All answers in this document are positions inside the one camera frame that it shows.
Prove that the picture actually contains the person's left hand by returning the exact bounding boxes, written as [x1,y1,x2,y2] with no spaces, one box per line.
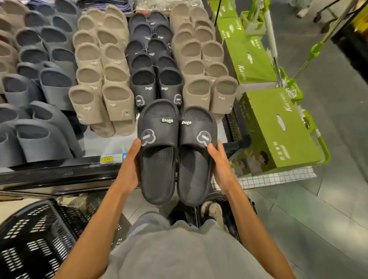
[115,138,142,194]

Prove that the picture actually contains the person's right hand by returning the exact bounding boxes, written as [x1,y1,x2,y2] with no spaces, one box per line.
[207,140,238,195]

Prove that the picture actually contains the black basket with wavy slots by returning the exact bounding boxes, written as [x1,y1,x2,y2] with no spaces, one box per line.
[197,194,258,243]

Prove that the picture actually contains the beige logo rubber slipper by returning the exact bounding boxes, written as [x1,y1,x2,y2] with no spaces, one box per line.
[102,83,136,136]
[210,75,240,123]
[182,77,214,112]

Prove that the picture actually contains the black slipper display shelf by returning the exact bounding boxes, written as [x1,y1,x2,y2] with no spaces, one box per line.
[0,0,251,197]

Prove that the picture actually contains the beige logo slide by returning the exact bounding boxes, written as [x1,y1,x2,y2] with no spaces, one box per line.
[68,85,116,138]

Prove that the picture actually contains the grey rubber slipper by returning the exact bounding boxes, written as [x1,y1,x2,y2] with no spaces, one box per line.
[28,100,84,158]
[1,73,44,108]
[13,118,74,164]
[39,67,77,112]
[0,123,27,168]
[0,103,31,125]

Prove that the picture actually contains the column of beige slippers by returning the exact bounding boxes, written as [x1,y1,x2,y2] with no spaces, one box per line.
[72,4,131,90]

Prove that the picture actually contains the column of pale cream slippers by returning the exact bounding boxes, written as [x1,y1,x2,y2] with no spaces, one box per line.
[169,3,230,84]

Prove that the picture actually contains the column of black slippers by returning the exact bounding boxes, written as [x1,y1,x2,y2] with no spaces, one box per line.
[125,11,180,76]

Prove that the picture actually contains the column of grey slippers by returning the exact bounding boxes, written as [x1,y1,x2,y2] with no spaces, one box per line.
[14,0,83,79]

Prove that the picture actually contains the display of taupe slides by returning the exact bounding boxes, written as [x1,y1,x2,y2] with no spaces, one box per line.
[0,0,31,105]

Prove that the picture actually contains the person's left forearm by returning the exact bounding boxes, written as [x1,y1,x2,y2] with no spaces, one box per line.
[53,184,136,279]

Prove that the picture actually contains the person's right forearm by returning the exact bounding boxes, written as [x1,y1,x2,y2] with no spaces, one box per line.
[224,184,297,279]

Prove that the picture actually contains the person's light grey shirt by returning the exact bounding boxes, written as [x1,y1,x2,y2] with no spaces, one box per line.
[100,212,274,279]

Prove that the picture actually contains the blue yellow price label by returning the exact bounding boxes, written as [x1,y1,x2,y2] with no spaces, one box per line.
[100,153,128,165]

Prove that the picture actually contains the green cardboard box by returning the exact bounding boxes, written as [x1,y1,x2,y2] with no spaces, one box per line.
[225,36,279,93]
[216,16,254,44]
[230,87,323,177]
[208,0,240,20]

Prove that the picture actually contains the green white mop bucket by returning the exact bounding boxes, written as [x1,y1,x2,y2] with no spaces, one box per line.
[241,0,271,37]

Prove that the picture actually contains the green metal mop pole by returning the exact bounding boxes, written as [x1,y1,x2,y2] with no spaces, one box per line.
[293,0,360,82]

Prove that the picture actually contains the stack of navy folded textiles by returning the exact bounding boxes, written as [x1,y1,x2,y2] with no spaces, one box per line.
[77,0,133,13]

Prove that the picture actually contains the clear plastic wrapped goods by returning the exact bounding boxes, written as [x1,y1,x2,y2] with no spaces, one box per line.
[135,0,202,10]

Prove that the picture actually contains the metal trolley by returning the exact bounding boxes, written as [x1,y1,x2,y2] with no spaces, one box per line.
[312,0,360,34]

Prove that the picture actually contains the white wire grid panel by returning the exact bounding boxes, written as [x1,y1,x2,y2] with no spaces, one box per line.
[211,165,317,190]

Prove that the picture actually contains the white handle green mop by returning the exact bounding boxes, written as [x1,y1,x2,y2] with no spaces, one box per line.
[262,8,304,105]

